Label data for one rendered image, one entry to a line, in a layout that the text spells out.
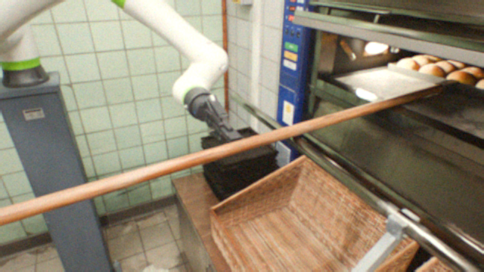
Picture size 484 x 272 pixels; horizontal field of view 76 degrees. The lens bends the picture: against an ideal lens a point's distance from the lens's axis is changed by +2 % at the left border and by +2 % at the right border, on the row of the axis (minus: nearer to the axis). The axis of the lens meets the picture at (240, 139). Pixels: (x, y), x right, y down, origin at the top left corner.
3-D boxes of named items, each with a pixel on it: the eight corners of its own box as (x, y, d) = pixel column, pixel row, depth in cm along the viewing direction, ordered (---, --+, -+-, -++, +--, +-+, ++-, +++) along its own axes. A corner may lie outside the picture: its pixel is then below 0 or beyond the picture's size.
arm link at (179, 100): (186, 107, 114) (162, 91, 107) (207, 80, 113) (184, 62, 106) (199, 122, 103) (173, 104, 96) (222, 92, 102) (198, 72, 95)
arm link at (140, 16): (127, 15, 103) (119, 8, 92) (148, -14, 102) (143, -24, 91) (213, 85, 112) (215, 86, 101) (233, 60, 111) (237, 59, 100)
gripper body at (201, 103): (214, 91, 94) (226, 102, 86) (215, 117, 98) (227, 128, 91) (190, 95, 91) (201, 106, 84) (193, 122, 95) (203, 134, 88)
